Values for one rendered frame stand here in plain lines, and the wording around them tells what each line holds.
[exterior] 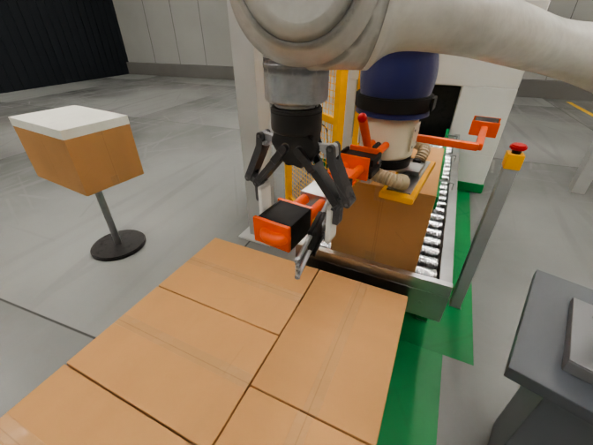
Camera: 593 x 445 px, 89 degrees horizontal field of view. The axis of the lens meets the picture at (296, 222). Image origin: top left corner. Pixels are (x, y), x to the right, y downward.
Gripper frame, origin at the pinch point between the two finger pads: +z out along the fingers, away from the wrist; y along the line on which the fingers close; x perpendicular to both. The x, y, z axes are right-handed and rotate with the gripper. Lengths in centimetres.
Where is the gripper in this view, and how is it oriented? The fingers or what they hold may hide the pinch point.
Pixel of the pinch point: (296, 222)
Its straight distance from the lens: 54.5
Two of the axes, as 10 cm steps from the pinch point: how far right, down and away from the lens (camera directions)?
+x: -5.2, 4.6, -7.2
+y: -8.6, -2.8, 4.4
